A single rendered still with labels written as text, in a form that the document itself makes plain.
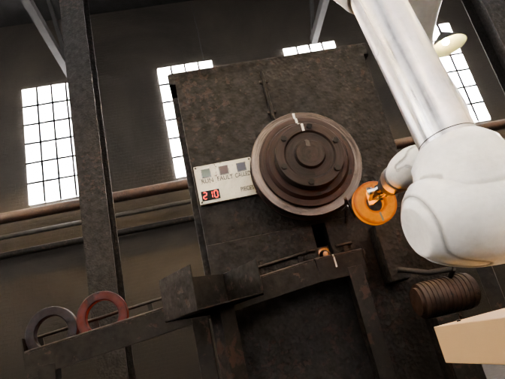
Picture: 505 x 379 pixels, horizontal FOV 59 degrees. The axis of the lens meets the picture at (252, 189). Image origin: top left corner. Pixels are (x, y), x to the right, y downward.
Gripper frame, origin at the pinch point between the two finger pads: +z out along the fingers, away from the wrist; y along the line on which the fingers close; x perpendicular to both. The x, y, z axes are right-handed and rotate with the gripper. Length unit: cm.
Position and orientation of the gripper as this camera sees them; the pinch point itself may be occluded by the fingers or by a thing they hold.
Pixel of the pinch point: (373, 198)
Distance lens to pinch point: 165.0
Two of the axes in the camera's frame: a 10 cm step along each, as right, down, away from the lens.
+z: -0.6, 2.9, 9.6
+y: 9.8, -1.9, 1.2
